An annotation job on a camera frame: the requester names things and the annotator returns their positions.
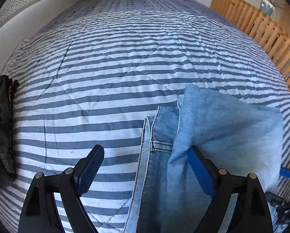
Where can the wooden slatted bed rail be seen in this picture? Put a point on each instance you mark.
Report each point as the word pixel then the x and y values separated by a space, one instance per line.
pixel 262 28

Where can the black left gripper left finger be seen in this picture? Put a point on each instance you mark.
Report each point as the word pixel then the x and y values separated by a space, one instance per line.
pixel 87 168

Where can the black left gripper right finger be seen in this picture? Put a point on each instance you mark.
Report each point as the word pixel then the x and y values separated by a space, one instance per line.
pixel 205 171

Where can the blue white striped quilt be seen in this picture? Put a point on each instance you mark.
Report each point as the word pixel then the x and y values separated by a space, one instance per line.
pixel 93 74

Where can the light blue denim jeans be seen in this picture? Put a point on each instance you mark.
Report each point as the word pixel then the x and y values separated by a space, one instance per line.
pixel 243 140

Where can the light blue plant pot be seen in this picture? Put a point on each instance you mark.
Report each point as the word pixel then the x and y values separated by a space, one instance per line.
pixel 272 8

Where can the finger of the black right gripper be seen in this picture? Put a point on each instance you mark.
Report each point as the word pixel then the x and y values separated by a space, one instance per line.
pixel 284 172

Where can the black folded clothes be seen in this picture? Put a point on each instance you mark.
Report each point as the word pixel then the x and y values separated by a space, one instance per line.
pixel 8 89

